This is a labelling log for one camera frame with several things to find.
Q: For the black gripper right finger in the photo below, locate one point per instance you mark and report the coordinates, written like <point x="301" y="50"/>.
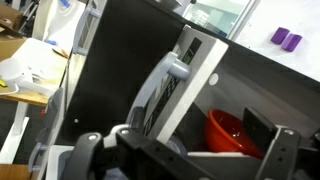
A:
<point x="258" y="128"/>

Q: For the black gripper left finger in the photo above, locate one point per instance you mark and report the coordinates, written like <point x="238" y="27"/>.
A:
<point x="136" y="118"/>

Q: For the toy microwave oven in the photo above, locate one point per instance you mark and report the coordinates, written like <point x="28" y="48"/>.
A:
<point x="200" y="70"/>

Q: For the red plastic bowl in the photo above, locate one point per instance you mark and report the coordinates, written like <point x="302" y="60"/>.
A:
<point x="226" y="133"/>

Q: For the grey toy faucet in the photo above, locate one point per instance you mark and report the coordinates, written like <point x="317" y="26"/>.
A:
<point x="176" y="146"/>

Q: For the black white toy kitchen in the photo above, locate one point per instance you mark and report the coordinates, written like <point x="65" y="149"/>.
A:
<point x="126" y="56"/>

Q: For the purple block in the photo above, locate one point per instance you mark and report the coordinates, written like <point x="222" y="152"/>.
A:
<point x="292" y="42"/>
<point x="280" y="35"/>

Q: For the wooden desk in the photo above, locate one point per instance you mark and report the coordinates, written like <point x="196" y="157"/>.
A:
<point x="30" y="98"/>

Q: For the white panel with tape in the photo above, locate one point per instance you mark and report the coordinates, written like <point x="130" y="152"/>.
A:
<point x="53" y="23"/>

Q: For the white plastic item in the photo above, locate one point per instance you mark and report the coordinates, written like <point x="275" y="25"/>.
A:
<point x="16" y="75"/>

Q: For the blue tape strip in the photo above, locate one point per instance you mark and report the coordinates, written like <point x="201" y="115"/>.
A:
<point x="65" y="3"/>

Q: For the cardboard box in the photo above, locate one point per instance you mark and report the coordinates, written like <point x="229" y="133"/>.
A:
<point x="10" y="33"/>

